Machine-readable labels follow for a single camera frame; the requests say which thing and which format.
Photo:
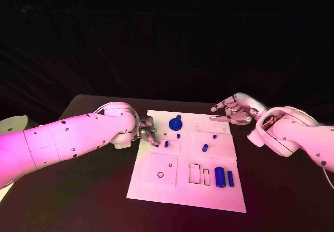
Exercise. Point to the thin blue long cylinder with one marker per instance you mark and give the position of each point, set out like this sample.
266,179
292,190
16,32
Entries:
230,178

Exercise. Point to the blue short cylinder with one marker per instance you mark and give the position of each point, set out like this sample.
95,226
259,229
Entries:
204,147

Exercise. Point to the thick blue long cylinder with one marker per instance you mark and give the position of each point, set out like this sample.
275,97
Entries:
220,177

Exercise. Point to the blue gear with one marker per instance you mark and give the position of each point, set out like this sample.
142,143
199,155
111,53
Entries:
176,123

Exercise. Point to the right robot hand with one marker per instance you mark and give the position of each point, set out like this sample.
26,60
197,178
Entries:
240,110

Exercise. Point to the white task board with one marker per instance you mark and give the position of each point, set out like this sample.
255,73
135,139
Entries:
186,159

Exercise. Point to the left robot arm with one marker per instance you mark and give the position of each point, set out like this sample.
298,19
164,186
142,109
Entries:
65,137

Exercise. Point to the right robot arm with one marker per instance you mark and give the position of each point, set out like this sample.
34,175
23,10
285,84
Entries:
294,134

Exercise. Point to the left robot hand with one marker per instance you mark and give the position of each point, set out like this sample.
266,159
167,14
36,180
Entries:
145,129

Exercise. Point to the white round disc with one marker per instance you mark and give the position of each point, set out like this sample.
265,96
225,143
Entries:
14,124

